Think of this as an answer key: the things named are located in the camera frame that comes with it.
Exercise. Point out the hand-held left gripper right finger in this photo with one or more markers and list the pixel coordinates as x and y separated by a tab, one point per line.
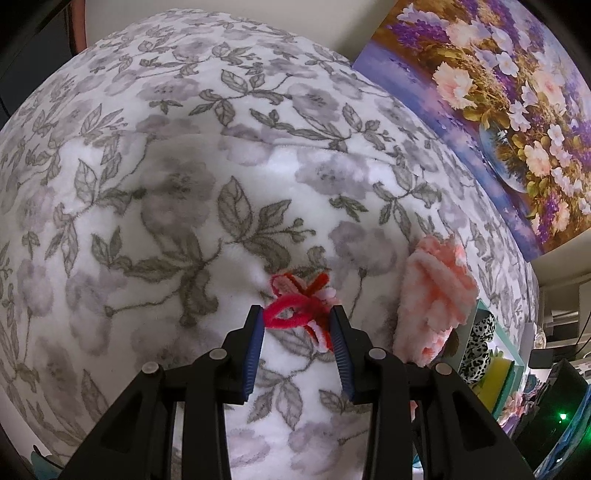
344	355

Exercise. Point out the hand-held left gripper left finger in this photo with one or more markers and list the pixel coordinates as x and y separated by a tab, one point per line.
253	350

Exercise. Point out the red pink pipe cleaners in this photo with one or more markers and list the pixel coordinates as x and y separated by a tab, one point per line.
295	302

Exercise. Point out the yellow green sponge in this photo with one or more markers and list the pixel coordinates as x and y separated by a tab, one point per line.
496	374

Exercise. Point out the teal-edged white box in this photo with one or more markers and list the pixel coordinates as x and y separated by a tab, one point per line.
508	348

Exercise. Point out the leopard print scrunchie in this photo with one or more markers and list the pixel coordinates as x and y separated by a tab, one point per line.
478	341

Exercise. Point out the pink white fluffy cloth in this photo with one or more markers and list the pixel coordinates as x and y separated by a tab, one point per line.
434	295

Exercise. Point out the black power adapter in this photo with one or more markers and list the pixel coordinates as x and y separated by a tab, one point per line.
540	357

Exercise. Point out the white wooden shelf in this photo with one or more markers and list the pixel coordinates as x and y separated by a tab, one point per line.
563	295

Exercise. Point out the grey floral blanket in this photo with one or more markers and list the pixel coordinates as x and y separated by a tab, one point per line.
161	184

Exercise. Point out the floral canvas painting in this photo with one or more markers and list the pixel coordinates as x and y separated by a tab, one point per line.
485	92

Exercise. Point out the dark furniture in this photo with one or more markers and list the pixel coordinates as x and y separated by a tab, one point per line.
46	37

